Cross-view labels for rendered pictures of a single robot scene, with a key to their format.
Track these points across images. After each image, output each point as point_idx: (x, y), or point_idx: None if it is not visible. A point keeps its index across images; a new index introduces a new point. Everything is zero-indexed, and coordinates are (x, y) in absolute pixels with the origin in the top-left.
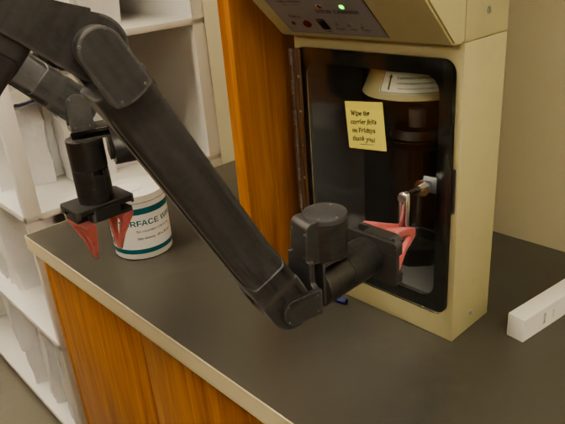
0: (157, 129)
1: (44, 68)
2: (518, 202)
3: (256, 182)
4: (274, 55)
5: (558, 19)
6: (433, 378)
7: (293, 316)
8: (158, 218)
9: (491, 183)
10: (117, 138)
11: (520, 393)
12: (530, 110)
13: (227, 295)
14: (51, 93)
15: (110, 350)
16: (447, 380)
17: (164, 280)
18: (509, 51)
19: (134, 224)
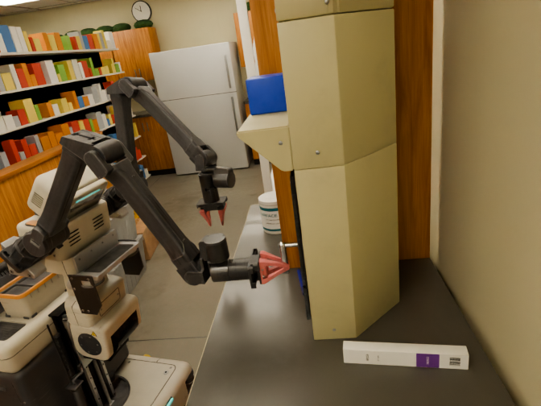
0: (124, 187)
1: (190, 142)
2: (470, 283)
3: (284, 212)
4: None
5: (485, 154)
6: (278, 350)
7: (188, 279)
8: (277, 215)
9: (344, 256)
10: (214, 176)
11: (298, 382)
12: (475, 217)
13: (270, 266)
14: (191, 152)
15: None
16: (282, 354)
17: (261, 247)
18: (468, 168)
19: (265, 215)
